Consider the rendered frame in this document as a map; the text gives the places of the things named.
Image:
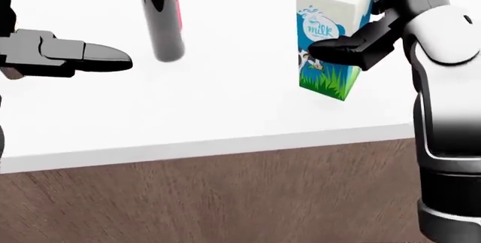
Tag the white counter with wood front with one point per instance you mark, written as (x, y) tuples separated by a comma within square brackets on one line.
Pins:
[(210, 169)]

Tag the black bottle with pink label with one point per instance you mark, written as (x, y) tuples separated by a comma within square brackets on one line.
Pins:
[(161, 17)]

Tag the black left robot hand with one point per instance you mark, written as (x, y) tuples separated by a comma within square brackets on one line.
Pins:
[(56, 52)]

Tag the white milk carton blue cap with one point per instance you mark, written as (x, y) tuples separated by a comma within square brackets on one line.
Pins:
[(330, 34)]

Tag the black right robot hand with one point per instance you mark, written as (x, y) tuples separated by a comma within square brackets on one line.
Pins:
[(366, 47)]

